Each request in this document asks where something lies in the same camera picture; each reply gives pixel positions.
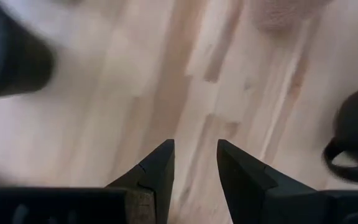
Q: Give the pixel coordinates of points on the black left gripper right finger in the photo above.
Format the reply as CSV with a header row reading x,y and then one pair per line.
x,y
244,186

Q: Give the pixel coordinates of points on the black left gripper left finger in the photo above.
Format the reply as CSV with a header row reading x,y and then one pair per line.
x,y
154,174

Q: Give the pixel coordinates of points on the green potted plant dark pot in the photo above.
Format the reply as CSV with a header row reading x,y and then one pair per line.
x,y
14,53

